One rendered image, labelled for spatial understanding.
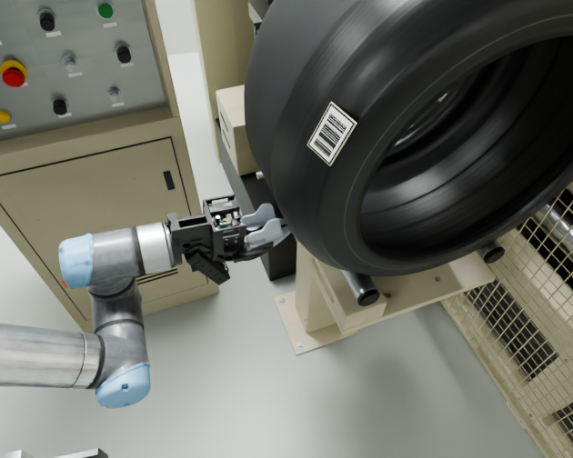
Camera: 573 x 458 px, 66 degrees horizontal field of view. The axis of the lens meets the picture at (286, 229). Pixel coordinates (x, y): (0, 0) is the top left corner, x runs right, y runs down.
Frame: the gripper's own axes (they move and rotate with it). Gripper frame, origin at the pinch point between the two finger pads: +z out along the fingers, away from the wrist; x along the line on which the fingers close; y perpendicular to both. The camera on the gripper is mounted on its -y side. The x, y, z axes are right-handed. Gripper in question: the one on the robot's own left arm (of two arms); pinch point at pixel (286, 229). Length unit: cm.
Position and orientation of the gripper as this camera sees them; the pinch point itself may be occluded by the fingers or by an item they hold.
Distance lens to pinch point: 77.5
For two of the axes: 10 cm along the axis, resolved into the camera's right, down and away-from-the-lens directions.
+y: 1.1, -6.6, -7.4
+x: -3.5, -7.3, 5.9
